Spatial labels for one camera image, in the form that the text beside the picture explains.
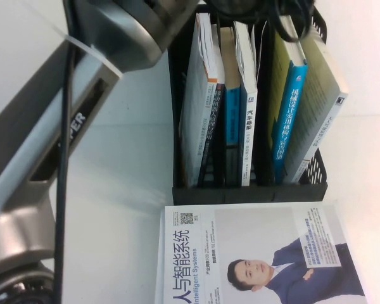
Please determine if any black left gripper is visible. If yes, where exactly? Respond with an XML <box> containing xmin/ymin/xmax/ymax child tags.
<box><xmin>205</xmin><ymin>0</ymin><xmax>317</xmax><ymax>17</ymax></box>

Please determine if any yellow and blue mechanisms book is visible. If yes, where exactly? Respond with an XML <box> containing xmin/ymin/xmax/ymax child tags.
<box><xmin>265</xmin><ymin>15</ymin><xmax>308</xmax><ymax>184</ymax></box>

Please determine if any blue book with tan pages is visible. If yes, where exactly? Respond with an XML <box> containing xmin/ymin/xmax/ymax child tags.
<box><xmin>220</xmin><ymin>27</ymin><xmax>241</xmax><ymax>187</ymax></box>

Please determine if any white car book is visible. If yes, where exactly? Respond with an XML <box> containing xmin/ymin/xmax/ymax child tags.
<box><xmin>232</xmin><ymin>20</ymin><xmax>259</xmax><ymax>187</ymax></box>

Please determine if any grey cover white spine book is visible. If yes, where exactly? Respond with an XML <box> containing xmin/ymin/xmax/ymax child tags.
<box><xmin>283</xmin><ymin>34</ymin><xmax>349</xmax><ymax>184</ymax></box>

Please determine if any black plastic book stand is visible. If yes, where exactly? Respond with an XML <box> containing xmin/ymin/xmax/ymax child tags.
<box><xmin>167</xmin><ymin>3</ymin><xmax>329</xmax><ymax>205</ymax></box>

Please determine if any loose white paper sheet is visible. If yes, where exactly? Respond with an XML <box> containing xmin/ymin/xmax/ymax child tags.
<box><xmin>254</xmin><ymin>21</ymin><xmax>269</xmax><ymax>73</ymax></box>

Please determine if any clear zip tie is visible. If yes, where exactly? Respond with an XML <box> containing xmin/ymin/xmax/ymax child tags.
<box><xmin>63</xmin><ymin>34</ymin><xmax>124</xmax><ymax>77</ymax></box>

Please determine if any magazine with man in suit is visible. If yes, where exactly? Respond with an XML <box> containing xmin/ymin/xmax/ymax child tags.
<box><xmin>155</xmin><ymin>204</ymin><xmax>368</xmax><ymax>304</ymax></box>

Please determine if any looped black gripper cable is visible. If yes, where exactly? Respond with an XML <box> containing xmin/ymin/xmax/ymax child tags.
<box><xmin>265</xmin><ymin>9</ymin><xmax>316</xmax><ymax>44</ymax></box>

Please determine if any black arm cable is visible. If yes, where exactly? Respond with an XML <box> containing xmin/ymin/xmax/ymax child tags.
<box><xmin>52</xmin><ymin>0</ymin><xmax>79</xmax><ymax>304</ymax></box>

